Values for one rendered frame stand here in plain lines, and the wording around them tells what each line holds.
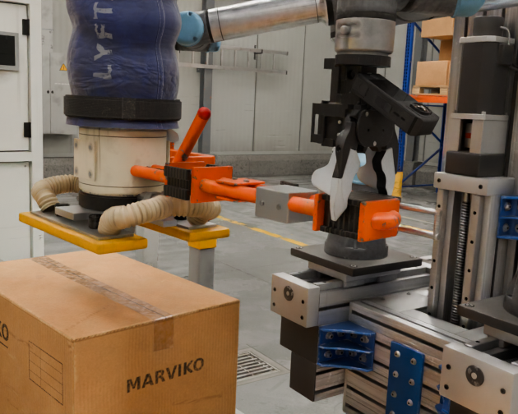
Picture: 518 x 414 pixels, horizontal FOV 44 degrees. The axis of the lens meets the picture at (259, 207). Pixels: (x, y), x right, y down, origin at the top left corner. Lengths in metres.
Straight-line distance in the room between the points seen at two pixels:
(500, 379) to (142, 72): 0.79
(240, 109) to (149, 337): 10.60
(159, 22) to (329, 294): 0.67
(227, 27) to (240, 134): 10.36
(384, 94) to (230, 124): 10.93
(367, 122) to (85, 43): 0.60
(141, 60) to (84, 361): 0.56
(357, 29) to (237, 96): 10.95
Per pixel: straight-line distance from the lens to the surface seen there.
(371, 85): 0.81
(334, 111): 0.83
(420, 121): 0.77
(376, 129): 0.83
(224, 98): 11.61
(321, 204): 0.84
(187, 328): 1.35
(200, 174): 1.04
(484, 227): 1.37
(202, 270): 1.99
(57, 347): 1.27
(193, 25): 1.48
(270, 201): 0.91
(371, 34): 0.82
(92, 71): 1.21
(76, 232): 1.20
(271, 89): 12.18
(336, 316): 1.46
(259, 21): 1.48
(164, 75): 1.22
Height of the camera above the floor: 1.38
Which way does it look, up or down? 9 degrees down
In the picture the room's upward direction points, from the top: 3 degrees clockwise
